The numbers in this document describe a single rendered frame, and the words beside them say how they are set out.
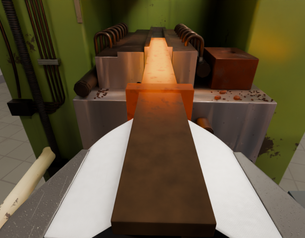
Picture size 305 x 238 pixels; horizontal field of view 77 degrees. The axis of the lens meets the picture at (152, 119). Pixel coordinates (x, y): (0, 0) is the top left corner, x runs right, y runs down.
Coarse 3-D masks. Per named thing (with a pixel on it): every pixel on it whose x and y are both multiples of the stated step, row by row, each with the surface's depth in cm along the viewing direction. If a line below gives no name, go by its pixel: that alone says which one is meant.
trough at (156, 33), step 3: (153, 27) 71; (156, 27) 71; (159, 27) 71; (162, 27) 71; (153, 30) 68; (156, 30) 71; (159, 30) 71; (162, 30) 68; (153, 33) 65; (156, 33) 66; (159, 33) 66; (162, 33) 65; (153, 36) 59; (156, 36) 59; (159, 36) 59; (162, 36) 59
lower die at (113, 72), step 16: (144, 32) 65; (112, 48) 45; (128, 48) 40; (144, 48) 36; (176, 48) 39; (192, 48) 39; (96, 64) 38; (112, 64) 38; (128, 64) 38; (144, 64) 38; (176, 64) 38; (192, 64) 38; (112, 80) 40; (128, 80) 40; (176, 80) 39; (192, 80) 39
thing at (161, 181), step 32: (160, 64) 21; (128, 96) 13; (160, 96) 12; (192, 96) 13; (160, 128) 9; (128, 160) 7; (160, 160) 7; (192, 160) 7; (128, 192) 6; (160, 192) 6; (192, 192) 6; (128, 224) 5; (160, 224) 5; (192, 224) 5
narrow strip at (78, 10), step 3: (75, 0) 44; (78, 0) 44; (75, 3) 45; (78, 3) 45; (75, 6) 45; (78, 6) 45; (78, 9) 45; (78, 12) 46; (78, 15) 46; (81, 15) 46; (78, 18) 46; (81, 18) 46; (78, 21) 46; (81, 21) 46
